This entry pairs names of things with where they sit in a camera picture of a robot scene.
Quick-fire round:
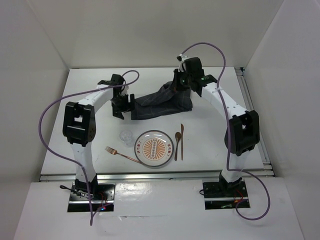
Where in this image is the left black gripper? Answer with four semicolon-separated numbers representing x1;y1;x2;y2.
109;93;136;120

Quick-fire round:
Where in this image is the dark grey checked cloth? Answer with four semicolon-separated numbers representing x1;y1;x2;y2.
131;81;193;120

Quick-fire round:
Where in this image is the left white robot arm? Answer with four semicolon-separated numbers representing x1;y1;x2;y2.
62;74;135;200

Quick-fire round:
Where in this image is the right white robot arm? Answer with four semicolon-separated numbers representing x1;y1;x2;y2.
171;54;260;196

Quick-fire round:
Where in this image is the clear plastic cup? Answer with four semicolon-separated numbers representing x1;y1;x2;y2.
119;129;134;147

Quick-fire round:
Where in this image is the copper knife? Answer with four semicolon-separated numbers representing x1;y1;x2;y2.
180;123;185;161

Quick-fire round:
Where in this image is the copper fork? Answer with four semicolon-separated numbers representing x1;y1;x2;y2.
105;146;141;164

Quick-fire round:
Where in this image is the copper spoon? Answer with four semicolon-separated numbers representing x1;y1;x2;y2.
174;132;182;161

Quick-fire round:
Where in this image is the patterned glass plate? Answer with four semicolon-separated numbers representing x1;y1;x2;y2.
134;130;174;168

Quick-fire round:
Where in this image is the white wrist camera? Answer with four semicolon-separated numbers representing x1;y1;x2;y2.
176;53;189;72

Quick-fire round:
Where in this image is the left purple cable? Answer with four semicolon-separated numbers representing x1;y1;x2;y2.
37;70;140;227

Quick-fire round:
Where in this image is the purple cable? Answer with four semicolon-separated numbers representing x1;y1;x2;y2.
181;42;271;221
37;70;140;227

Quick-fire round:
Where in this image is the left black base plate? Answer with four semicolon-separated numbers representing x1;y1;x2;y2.
59;183;116;213

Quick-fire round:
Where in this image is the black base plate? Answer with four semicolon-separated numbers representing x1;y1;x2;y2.
199;181;251;210
59;183;116;213

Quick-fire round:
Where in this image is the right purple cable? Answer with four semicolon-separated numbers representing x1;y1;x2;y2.
181;42;271;221

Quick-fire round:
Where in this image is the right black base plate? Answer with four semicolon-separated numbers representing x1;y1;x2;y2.
199;181;251;210

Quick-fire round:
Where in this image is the aluminium frame rail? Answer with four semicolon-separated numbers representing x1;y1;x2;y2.
41;67;263;187

